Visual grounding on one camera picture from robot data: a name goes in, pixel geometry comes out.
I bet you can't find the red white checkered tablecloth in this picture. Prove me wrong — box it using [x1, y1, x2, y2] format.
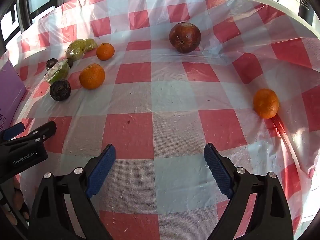
[0, 0, 320, 240]

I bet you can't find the purple cardboard box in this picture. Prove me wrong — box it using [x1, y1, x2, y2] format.
[0, 59, 27, 131]

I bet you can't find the plastic-wrapped yellow-green fruit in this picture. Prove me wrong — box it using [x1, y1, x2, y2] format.
[65, 38, 98, 60]

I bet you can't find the large red apple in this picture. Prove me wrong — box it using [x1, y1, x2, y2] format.
[168, 22, 202, 54]

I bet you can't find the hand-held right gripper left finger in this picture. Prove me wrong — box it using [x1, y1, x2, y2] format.
[27, 144, 116, 240]

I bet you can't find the small orange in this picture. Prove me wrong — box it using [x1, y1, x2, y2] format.
[96, 43, 115, 61]
[253, 88, 280, 119]
[79, 63, 106, 90]

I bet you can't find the black object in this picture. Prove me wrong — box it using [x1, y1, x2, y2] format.
[298, 0, 316, 26]

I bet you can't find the person's left hand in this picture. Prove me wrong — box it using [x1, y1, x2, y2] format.
[0, 176, 30, 227]

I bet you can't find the plastic-wrapped green fruit half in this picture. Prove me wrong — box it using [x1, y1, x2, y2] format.
[44, 59, 70, 84]

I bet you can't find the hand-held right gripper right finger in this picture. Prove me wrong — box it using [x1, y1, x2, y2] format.
[204, 143, 294, 240]

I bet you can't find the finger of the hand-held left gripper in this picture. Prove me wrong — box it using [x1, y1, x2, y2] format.
[24, 120, 57, 142]
[0, 122, 25, 142]

